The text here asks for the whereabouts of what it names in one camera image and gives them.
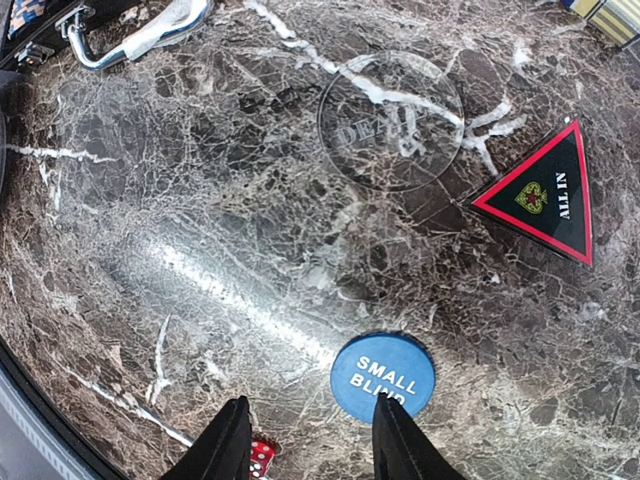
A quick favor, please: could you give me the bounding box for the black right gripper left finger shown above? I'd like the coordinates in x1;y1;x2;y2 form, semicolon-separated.
160;396;252;480

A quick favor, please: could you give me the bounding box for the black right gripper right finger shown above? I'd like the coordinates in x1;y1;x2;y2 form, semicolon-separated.
372;394;464;480

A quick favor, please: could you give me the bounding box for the red die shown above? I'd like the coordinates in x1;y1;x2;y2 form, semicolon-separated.
249;439;277;479

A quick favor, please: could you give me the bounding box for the blue small blind button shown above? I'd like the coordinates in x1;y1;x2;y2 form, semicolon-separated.
330;332;436;423

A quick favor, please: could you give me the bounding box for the black red all-in triangle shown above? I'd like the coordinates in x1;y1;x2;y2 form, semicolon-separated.
468;117;594;267

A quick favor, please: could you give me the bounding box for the clear dealer button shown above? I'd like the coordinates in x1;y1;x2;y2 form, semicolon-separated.
317;50;465;192

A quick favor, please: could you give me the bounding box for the black poker case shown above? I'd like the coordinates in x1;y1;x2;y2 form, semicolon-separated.
1;0;212;74

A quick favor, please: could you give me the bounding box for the blue gold card box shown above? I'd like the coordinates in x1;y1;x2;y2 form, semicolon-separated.
560;0;640;49

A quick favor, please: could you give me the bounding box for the black front table rail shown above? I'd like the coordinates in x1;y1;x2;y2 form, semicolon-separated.
1;343;126;480

